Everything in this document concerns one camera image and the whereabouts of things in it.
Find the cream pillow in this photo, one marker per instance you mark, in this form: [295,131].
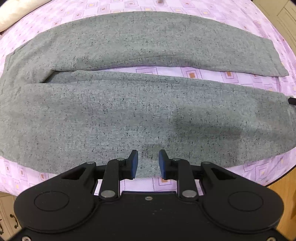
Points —
[13,11]

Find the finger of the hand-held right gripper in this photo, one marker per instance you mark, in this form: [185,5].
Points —
[290,101]

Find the light wooden wardrobe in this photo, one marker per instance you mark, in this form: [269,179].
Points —
[283,16]

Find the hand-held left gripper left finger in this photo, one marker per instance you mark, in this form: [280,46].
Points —
[133,166]

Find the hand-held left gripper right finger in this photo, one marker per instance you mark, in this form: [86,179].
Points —
[162,166]

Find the purple patterned bedsheet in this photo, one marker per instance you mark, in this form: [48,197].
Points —
[203,73]

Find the grey pants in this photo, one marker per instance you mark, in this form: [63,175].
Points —
[120,111]

